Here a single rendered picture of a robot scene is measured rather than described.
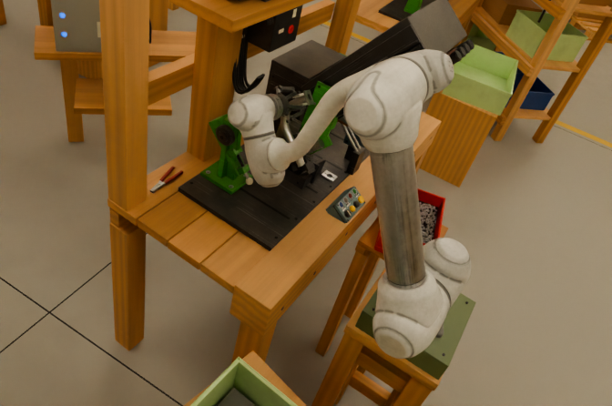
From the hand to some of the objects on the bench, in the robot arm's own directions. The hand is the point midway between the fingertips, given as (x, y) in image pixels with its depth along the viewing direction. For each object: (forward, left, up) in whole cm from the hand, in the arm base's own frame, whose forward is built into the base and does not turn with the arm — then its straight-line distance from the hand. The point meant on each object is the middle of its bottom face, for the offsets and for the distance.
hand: (301, 99), depth 187 cm
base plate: (-4, -14, -33) cm, 36 cm away
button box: (-30, +10, -34) cm, 46 cm away
